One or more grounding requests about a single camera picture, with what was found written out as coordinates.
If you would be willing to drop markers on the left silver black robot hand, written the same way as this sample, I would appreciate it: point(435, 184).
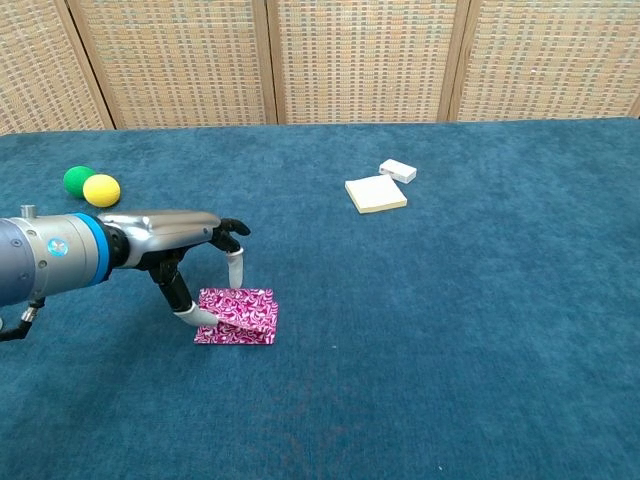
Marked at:
point(160, 230)

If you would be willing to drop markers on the yellow foam ball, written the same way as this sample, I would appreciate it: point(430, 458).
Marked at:
point(102, 191)

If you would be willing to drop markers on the green foam ball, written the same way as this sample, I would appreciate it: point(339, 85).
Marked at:
point(74, 179)

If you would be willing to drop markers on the pale yellow sticky note pad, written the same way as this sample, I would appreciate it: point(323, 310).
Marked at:
point(376, 192)

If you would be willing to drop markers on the small white box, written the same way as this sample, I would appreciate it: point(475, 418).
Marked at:
point(398, 169)

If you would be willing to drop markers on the blue carpet table cover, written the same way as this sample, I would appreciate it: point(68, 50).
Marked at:
point(400, 325)

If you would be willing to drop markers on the woven wooden folding screen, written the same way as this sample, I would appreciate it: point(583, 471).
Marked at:
point(365, 60)

